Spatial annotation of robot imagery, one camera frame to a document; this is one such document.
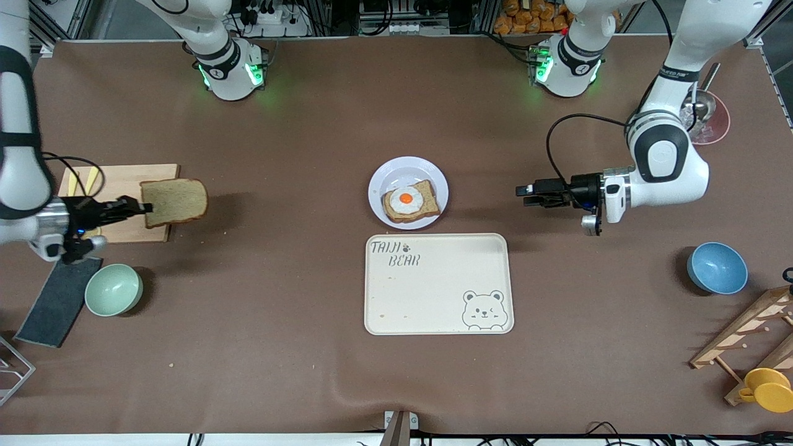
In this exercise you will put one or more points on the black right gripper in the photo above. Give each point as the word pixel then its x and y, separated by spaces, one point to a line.
pixel 85 215

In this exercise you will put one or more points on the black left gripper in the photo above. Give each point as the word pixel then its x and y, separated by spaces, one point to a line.
pixel 581 186

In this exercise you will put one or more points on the plain bread slice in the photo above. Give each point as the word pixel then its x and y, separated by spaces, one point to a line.
pixel 179 201

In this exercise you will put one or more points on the fried egg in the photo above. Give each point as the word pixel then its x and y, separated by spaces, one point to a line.
pixel 406 199

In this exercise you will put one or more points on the pale lavender round plate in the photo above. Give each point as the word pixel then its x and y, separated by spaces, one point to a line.
pixel 406 170

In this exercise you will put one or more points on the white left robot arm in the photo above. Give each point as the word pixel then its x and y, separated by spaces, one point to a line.
pixel 666 161

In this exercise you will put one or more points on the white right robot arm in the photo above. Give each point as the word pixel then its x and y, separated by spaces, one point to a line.
pixel 18 124

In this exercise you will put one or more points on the wooden cutting board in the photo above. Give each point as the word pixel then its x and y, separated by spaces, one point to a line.
pixel 130 176

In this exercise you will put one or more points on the yellow plastic fork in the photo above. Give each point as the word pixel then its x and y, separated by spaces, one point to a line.
pixel 73 184

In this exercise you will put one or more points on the pale green bowl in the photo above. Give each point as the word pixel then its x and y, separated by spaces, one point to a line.
pixel 113 290

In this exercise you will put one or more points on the dark grey cloth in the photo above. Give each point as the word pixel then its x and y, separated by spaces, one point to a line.
pixel 56 306

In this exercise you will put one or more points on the cream bear print tray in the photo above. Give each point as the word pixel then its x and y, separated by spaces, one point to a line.
pixel 433 291

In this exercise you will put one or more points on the orange snack packages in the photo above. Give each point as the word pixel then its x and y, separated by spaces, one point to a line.
pixel 533 18

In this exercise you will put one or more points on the clear ice cubes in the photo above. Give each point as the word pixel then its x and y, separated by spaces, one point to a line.
pixel 694 121

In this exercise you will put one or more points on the metal scoop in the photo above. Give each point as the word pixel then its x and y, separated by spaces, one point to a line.
pixel 706 105

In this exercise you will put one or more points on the pink bowl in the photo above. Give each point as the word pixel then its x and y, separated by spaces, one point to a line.
pixel 718 127

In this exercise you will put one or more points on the blue bowl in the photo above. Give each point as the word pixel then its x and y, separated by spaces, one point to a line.
pixel 718 267

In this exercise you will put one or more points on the white power strip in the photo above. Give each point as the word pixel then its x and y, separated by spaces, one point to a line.
pixel 282 23

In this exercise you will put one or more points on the wooden drying rack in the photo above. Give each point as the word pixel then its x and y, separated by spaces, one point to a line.
pixel 753 322

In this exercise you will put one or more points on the yellow cup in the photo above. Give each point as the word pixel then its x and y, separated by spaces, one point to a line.
pixel 768 390

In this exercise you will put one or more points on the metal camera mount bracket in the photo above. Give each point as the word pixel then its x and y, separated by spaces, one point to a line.
pixel 399 427

